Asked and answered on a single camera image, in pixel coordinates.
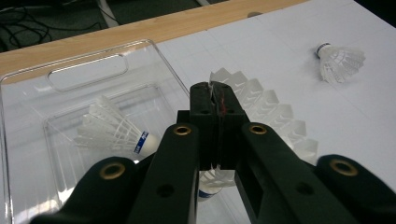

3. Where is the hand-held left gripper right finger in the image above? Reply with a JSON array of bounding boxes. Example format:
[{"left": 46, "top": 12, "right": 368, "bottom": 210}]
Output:
[{"left": 213, "top": 81, "right": 250, "bottom": 171}]

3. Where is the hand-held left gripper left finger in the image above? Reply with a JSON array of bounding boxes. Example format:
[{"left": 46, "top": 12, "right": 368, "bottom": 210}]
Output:
[{"left": 177, "top": 81, "right": 221, "bottom": 171}]

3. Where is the white shuttlecock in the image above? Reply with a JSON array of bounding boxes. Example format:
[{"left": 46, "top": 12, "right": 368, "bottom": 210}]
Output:
[
  {"left": 315, "top": 42, "right": 367, "bottom": 84},
  {"left": 197, "top": 67, "right": 319, "bottom": 203},
  {"left": 74, "top": 94, "right": 161, "bottom": 160}
]

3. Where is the clear plastic tray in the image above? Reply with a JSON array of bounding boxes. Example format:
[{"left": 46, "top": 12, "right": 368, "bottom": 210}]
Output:
[{"left": 0, "top": 38, "right": 200, "bottom": 224}]

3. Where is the wooden table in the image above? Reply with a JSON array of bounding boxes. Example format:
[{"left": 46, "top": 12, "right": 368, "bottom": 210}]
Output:
[{"left": 0, "top": 0, "right": 311, "bottom": 85}]

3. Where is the bundle of floor cables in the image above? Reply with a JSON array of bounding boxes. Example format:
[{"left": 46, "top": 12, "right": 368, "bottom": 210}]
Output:
[{"left": 0, "top": 4, "right": 104, "bottom": 53}]

